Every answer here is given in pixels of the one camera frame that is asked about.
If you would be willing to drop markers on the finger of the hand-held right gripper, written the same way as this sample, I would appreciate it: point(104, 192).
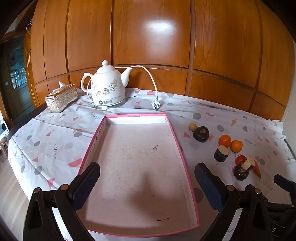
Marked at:
point(284, 183)
point(279, 222)

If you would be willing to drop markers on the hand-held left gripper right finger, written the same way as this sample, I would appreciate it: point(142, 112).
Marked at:
point(205, 183)

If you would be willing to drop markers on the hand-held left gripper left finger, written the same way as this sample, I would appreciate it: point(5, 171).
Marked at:
point(86, 183)

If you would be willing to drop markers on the small orange carrot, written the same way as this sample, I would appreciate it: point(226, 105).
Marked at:
point(256, 169)

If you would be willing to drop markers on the dark eggplant piece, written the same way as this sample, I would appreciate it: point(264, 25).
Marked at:
point(220, 154)
point(248, 163)

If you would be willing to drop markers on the red tomato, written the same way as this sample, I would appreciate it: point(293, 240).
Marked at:
point(239, 159)

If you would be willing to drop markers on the orange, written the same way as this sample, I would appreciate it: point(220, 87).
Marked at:
point(236, 146)
point(224, 140)

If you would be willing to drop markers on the pink shallow cardboard tray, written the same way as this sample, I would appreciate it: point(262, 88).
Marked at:
point(138, 150)

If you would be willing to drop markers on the small yellow potato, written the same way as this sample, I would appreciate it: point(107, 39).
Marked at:
point(192, 126)

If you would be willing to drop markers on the white patterned tablecloth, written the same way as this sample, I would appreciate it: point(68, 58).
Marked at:
point(57, 129)

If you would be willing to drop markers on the silver patterned tissue box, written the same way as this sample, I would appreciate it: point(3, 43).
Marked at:
point(61, 99)

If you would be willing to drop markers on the white ceramic electric kettle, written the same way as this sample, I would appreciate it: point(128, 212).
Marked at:
point(106, 88)

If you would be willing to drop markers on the dark glass door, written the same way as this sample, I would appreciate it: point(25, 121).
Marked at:
point(16, 74)

